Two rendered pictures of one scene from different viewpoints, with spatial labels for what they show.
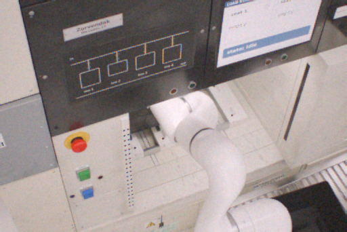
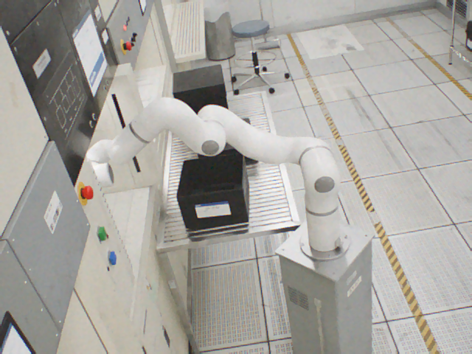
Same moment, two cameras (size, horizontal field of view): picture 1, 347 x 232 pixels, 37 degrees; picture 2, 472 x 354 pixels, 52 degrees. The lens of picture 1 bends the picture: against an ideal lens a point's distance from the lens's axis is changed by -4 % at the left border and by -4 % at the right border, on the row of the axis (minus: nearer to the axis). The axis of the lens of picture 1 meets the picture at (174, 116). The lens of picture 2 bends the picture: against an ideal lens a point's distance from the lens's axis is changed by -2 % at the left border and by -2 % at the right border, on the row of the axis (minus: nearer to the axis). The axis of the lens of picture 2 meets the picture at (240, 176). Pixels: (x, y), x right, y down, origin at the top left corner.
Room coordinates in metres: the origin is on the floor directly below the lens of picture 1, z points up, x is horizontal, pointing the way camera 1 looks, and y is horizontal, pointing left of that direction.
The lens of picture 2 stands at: (-0.16, 1.04, 2.09)
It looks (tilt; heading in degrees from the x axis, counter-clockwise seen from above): 34 degrees down; 298
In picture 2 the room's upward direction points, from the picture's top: 11 degrees counter-clockwise
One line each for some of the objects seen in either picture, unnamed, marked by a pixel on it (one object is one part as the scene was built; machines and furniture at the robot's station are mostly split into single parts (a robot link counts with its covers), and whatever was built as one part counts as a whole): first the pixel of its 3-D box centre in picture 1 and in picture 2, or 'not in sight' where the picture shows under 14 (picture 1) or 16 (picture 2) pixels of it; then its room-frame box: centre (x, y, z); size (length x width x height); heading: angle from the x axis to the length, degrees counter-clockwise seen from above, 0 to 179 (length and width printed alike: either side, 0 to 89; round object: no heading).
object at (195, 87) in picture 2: not in sight; (202, 97); (1.18, -1.20, 0.89); 0.29 x 0.29 x 0.25; 28
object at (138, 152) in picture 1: (141, 128); not in sight; (1.15, 0.11, 0.89); 0.22 x 0.21 x 0.04; 26
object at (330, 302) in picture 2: not in sight; (330, 307); (0.25, -0.31, 0.38); 0.28 x 0.28 x 0.76; 71
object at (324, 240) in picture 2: not in sight; (323, 224); (0.25, -0.31, 0.85); 0.19 x 0.19 x 0.18
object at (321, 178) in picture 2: not in sight; (321, 184); (0.24, -0.28, 1.07); 0.19 x 0.12 x 0.24; 114
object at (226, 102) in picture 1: (209, 106); not in sight; (1.27, -0.13, 0.89); 0.22 x 0.21 x 0.04; 26
